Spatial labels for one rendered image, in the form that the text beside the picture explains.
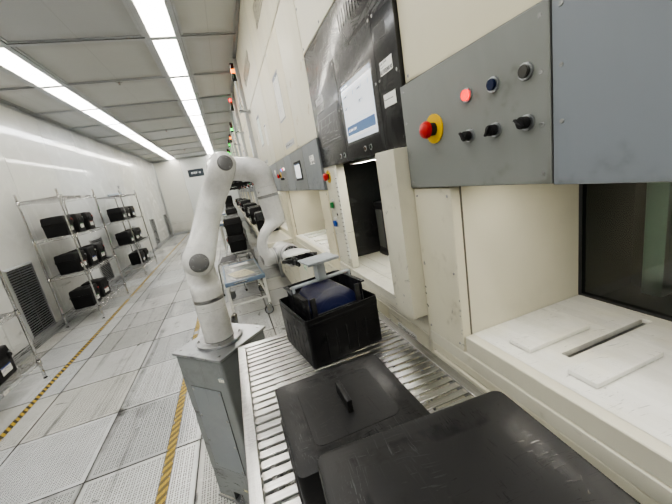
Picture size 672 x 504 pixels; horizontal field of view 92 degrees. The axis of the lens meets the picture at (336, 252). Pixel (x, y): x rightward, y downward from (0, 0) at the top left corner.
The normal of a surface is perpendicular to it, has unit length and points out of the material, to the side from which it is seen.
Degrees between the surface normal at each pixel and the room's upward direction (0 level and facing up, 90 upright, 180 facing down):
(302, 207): 90
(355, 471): 0
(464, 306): 90
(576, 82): 90
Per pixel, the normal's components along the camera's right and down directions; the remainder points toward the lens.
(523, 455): -0.17, -0.96
